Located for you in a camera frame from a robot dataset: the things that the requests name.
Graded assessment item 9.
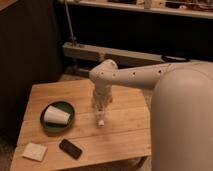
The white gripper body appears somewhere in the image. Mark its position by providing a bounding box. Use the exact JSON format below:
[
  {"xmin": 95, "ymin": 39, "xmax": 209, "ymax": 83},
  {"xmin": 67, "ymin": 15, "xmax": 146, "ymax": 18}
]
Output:
[{"xmin": 92, "ymin": 86, "xmax": 112, "ymax": 113}]

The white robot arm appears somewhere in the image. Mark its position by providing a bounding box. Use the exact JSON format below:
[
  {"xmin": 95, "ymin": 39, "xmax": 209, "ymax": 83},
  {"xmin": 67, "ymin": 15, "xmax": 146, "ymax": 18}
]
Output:
[{"xmin": 89, "ymin": 60, "xmax": 213, "ymax": 171}]

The white paper cup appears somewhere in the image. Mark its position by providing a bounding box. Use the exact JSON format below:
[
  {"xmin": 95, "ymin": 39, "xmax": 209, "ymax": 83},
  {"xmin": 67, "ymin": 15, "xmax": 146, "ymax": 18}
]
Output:
[{"xmin": 44, "ymin": 106, "xmax": 70, "ymax": 125}]

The wooden table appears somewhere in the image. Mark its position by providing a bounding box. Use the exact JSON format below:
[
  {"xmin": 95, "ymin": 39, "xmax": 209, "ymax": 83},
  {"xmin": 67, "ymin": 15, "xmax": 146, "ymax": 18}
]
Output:
[{"xmin": 10, "ymin": 80, "xmax": 151, "ymax": 171}]

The long grey shelf beam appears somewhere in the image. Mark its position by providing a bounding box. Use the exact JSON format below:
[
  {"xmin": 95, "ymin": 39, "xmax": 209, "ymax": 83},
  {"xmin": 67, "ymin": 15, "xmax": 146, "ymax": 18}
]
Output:
[{"xmin": 62, "ymin": 41, "xmax": 188, "ymax": 68}]

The black smartphone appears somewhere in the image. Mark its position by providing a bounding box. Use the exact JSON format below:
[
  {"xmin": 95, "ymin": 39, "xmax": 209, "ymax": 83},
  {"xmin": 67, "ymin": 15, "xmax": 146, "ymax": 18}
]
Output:
[{"xmin": 59, "ymin": 139, "xmax": 82, "ymax": 159}]

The grey metal pole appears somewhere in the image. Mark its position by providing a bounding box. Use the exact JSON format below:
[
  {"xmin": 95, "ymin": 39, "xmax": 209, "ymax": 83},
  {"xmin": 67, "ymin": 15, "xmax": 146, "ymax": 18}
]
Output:
[{"xmin": 64, "ymin": 0, "xmax": 76, "ymax": 46}]

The white square sponge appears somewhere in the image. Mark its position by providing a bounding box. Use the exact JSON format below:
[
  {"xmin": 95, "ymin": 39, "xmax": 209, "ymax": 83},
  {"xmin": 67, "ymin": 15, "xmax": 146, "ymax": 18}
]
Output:
[{"xmin": 22, "ymin": 143, "xmax": 47, "ymax": 162}]

